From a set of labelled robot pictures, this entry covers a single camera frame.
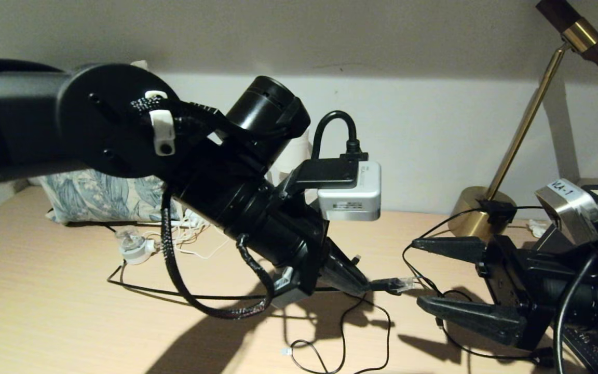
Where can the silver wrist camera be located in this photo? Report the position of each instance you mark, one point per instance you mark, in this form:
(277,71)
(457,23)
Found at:
(569,213)
(351,202)

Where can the blue leaf print pillow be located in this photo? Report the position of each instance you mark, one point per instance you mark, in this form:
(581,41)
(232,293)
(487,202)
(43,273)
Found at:
(96,197)

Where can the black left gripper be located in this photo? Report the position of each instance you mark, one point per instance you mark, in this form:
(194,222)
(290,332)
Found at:
(288,244)

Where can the black plastic cable connector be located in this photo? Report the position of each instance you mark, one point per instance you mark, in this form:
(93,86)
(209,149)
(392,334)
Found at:
(496,212)

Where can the water bottle with paper cup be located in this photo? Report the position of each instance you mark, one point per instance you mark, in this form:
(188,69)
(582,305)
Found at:
(293,158)

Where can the black paper gift bag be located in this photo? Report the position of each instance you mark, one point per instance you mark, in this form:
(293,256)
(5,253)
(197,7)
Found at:
(549,240)

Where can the brass desk lamp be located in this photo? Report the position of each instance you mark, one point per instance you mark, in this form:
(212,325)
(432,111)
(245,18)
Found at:
(473,215)

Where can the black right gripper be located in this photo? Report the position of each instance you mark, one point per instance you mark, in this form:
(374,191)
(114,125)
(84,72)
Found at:
(517,280)

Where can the small white night light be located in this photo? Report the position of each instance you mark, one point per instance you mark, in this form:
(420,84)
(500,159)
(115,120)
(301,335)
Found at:
(135,254)

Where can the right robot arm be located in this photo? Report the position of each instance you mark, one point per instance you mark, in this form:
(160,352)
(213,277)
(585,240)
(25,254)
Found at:
(589,296)

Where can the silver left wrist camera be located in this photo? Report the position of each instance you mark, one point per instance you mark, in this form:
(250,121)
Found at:
(351,202)

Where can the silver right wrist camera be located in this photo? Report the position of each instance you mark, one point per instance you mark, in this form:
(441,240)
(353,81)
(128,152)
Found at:
(569,213)

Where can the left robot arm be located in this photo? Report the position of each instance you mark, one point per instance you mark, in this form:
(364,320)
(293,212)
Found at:
(112,119)

